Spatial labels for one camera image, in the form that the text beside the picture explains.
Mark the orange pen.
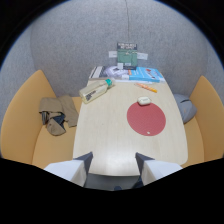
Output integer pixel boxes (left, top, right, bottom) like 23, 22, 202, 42
134, 82, 158, 94

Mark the clear bottle with teal cap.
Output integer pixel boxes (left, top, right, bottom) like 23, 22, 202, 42
78, 78, 115, 105

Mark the grey cushion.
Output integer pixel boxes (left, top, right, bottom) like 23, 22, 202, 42
172, 93, 198, 125

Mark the round red silicone mat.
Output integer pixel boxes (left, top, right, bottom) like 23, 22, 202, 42
126, 101, 167, 137

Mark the blue book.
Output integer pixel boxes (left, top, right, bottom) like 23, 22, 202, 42
127, 66, 166, 84

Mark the green standing book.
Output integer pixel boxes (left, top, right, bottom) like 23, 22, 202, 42
116, 42, 139, 71

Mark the beige jacket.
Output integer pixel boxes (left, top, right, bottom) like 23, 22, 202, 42
38, 95, 80, 137

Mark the orange curved bench sofa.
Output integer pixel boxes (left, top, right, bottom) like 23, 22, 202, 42
0, 69, 224, 170

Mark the grey and white book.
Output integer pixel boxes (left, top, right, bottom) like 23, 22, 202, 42
88, 65, 130, 81

